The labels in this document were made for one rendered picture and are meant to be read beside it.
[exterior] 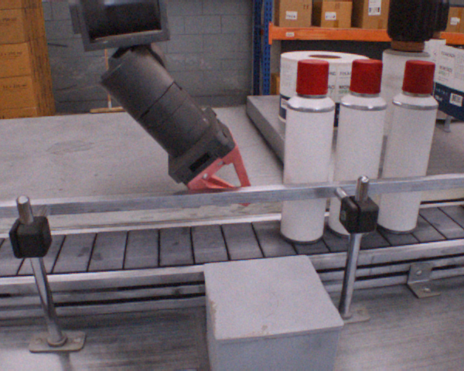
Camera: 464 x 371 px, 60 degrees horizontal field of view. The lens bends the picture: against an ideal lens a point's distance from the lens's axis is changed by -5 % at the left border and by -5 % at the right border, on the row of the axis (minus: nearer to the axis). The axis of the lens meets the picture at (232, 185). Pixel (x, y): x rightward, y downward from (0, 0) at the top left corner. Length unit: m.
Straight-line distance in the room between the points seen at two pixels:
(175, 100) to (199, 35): 4.43
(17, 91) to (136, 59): 3.25
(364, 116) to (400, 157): 0.07
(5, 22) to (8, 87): 0.49
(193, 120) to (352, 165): 0.18
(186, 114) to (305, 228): 0.19
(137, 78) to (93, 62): 4.55
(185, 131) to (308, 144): 0.13
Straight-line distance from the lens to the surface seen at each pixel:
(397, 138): 0.51
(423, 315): 0.51
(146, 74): 0.41
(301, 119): 0.44
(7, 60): 3.62
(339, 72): 0.92
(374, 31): 4.40
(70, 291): 0.49
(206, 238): 0.51
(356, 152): 0.48
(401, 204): 0.53
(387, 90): 0.80
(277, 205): 0.53
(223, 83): 4.93
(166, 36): 0.41
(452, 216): 0.63
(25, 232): 0.38
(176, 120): 0.41
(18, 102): 3.66
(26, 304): 0.51
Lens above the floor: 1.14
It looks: 24 degrees down
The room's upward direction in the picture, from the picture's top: straight up
